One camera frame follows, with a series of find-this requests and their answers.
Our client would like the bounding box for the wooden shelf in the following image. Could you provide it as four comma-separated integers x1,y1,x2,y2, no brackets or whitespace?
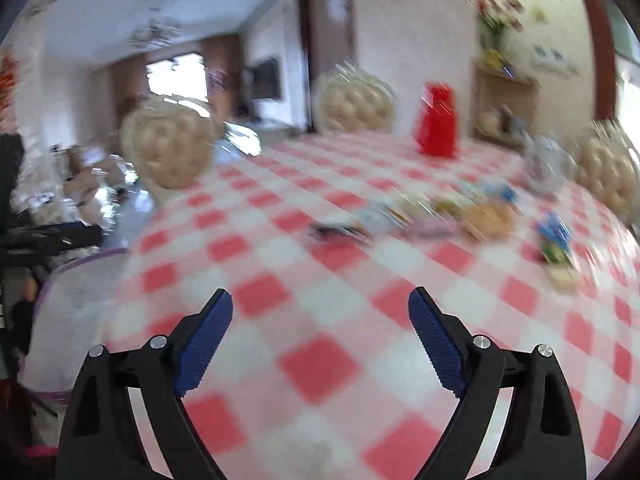
472,60,542,149

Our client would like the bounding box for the ceiling chandelier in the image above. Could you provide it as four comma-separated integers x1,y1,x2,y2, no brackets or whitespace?
129,14,183,52

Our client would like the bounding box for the flower wall decal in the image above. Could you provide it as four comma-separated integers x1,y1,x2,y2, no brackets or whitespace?
454,0,527,38

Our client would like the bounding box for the dark-ended small snack packet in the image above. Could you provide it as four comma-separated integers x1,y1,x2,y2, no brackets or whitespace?
309,222,372,245

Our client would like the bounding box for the red thermos jug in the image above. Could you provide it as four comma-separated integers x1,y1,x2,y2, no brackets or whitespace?
411,81,460,159

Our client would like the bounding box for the glass side table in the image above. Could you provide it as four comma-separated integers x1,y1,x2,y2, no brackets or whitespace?
219,121,263,157

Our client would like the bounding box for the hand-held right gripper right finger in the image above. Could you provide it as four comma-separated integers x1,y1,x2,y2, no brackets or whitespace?
408,287,587,480

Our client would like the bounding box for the blue green snack packet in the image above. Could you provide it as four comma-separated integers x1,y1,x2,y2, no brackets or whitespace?
536,211,575,265

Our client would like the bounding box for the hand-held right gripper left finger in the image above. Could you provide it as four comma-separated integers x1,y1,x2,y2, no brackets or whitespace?
56,288,234,480

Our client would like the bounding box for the beige round snack packet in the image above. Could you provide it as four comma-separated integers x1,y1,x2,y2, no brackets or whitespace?
460,200,517,241

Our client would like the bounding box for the white round purple-rimmed object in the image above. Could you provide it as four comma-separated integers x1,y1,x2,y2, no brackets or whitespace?
22,249,133,397

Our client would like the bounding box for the white teapot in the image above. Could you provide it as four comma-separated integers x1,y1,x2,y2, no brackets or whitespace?
522,134,577,194

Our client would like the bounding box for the clear snack packet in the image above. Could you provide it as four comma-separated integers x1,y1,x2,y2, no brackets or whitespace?
360,200,418,231

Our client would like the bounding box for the bright window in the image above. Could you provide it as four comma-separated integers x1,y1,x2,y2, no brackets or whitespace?
146,52,210,107

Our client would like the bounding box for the tufted beige chair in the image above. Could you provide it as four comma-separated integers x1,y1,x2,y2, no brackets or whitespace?
120,99,224,192
572,120,640,226
314,62,397,135

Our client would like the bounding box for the tan snack packet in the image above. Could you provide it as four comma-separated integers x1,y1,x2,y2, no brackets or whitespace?
545,264,583,292

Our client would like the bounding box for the wall television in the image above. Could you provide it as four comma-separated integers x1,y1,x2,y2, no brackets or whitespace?
249,57,280,102

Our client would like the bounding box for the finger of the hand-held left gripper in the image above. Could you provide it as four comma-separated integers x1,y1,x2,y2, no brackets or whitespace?
0,221,104,264

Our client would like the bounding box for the brown wooden door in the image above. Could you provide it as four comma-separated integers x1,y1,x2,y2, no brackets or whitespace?
299,0,357,132

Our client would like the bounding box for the red white checkered tablecloth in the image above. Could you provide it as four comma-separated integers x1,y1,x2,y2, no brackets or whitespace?
97,130,637,480

